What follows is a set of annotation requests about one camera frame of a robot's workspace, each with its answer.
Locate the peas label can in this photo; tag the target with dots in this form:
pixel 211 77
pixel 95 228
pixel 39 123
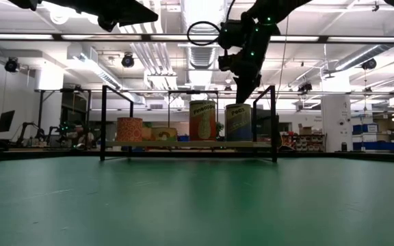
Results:
pixel 238 126

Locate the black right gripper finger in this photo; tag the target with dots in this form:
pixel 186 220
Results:
pixel 252 85
pixel 240 87

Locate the orange patterned can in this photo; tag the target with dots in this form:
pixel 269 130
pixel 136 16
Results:
pixel 129 130

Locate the pineapple label can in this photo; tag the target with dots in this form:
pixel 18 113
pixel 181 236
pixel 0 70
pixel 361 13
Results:
pixel 202 121

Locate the wooden shelf black frame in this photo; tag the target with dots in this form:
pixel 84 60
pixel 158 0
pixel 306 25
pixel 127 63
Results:
pixel 183 144

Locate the black background frame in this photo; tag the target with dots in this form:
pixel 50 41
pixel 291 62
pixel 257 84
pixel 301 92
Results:
pixel 183 91

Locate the cardboard box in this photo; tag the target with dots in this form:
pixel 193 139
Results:
pixel 305 130

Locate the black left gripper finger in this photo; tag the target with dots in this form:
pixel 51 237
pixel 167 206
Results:
pixel 128 5
pixel 125 18

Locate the ceiling ventilation duct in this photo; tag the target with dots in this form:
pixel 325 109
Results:
pixel 204 10

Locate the white room pillar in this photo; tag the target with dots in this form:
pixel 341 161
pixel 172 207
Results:
pixel 336 118

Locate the green table mat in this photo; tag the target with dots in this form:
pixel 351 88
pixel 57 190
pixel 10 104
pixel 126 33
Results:
pixel 183 212

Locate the black background robot arm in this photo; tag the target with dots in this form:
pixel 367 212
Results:
pixel 58 132
pixel 29 131

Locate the background potted plant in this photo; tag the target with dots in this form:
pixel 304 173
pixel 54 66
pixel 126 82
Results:
pixel 220 128

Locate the black background monitor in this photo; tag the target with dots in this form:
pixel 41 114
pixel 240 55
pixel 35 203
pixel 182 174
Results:
pixel 4 121

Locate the short mushroom label can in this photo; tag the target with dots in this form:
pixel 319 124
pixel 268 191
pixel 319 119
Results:
pixel 164 135

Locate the black ceiling light rail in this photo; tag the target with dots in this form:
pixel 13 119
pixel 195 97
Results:
pixel 323 39

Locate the black ceiling spotlight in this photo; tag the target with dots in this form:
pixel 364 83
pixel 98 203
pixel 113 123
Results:
pixel 127 61
pixel 11 65
pixel 369 64
pixel 304 87

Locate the black rig frame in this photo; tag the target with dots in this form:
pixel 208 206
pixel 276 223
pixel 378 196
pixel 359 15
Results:
pixel 29 155

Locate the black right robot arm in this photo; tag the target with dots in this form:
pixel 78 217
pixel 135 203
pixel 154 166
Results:
pixel 279 7

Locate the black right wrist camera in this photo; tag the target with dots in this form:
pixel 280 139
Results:
pixel 229 34

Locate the black metal rack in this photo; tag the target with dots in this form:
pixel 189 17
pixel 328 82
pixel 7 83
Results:
pixel 40 112

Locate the green citrus label can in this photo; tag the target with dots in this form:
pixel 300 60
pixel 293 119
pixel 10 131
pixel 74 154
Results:
pixel 147 131

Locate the blue storage bins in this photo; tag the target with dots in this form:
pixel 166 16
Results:
pixel 364 131

